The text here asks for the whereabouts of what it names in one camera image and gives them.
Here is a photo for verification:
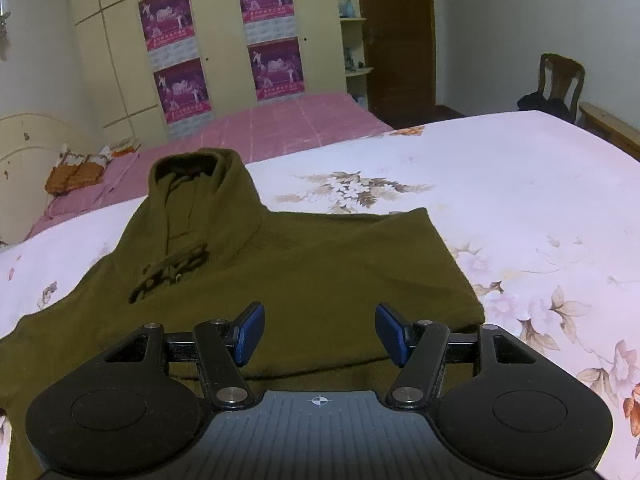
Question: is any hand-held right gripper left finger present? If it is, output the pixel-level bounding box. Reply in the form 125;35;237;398
102;302;266;409

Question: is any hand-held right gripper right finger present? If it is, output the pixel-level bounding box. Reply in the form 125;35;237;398
375;302;540;409

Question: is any olive green sweater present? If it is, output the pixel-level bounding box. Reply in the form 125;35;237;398
0;147;487;480

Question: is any floral white bed sheet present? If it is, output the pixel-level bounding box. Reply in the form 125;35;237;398
0;110;640;480

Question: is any pink checked bed cover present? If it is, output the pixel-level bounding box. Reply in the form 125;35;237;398
25;92;396;241

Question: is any patterned pillow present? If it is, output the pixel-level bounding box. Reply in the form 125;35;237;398
97;138;142;162

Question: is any orange cushion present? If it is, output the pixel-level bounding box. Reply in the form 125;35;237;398
45;156;109;196

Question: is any dark clothing on chair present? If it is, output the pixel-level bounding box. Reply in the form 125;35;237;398
516;92;576;122

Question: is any cream bed headboard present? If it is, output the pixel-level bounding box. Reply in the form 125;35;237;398
0;112;99;247

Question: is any brown wooden door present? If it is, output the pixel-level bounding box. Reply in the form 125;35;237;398
357;0;439;117

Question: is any wooden bed footboard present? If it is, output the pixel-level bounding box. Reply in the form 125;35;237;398
578;101;640;162

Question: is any wooden chair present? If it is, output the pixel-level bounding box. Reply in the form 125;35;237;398
537;52;586;123

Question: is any cream corner shelf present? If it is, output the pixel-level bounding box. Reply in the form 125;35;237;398
332;0;375;111

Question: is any cream wardrobe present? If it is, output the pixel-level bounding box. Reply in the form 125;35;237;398
67;0;347;143

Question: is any wall lamp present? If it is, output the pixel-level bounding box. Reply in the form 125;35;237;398
0;0;14;62

